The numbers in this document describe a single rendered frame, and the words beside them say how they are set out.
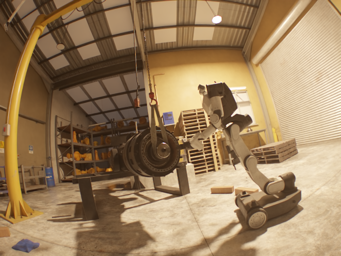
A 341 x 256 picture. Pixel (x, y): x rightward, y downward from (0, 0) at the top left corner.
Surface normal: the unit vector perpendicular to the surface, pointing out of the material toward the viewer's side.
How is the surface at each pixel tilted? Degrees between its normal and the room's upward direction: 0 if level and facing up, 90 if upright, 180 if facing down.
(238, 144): 111
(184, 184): 90
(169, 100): 90
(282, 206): 90
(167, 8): 167
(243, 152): 90
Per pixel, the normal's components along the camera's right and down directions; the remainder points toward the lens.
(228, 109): -0.06, -0.02
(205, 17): 0.17, 0.90
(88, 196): 0.54, -0.24
